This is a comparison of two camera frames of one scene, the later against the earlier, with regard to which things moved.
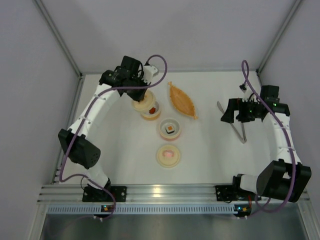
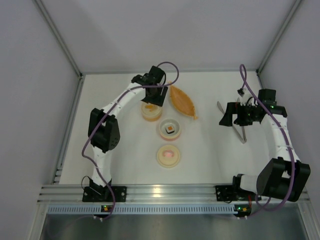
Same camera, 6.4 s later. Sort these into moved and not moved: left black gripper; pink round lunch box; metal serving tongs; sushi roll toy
Moved: left black gripper
Not moved: pink round lunch box; metal serving tongs; sushi roll toy
